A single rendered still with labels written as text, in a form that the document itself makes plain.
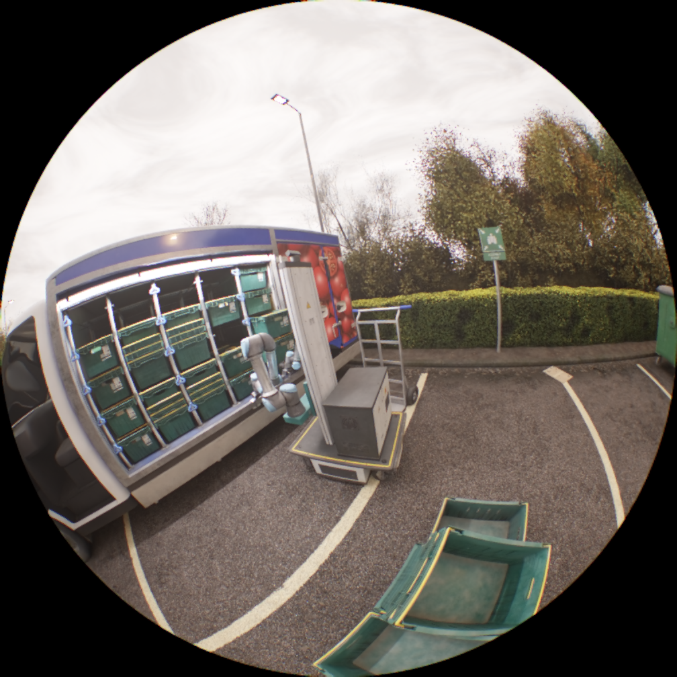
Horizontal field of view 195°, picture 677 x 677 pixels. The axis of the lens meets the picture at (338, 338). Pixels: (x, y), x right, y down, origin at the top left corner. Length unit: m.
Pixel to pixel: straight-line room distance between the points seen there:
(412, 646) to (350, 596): 0.55
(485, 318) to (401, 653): 4.08
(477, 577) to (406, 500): 0.91
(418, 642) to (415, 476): 1.35
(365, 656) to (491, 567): 0.71
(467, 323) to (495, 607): 3.76
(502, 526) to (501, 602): 0.69
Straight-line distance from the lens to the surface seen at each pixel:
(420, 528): 1.63
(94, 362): 2.02
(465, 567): 1.14
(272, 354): 1.44
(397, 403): 2.64
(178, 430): 2.12
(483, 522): 1.71
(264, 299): 2.39
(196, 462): 2.11
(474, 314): 3.85
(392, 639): 1.32
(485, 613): 1.26
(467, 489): 1.81
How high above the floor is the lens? 1.54
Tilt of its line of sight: 14 degrees down
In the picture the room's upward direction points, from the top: 12 degrees counter-clockwise
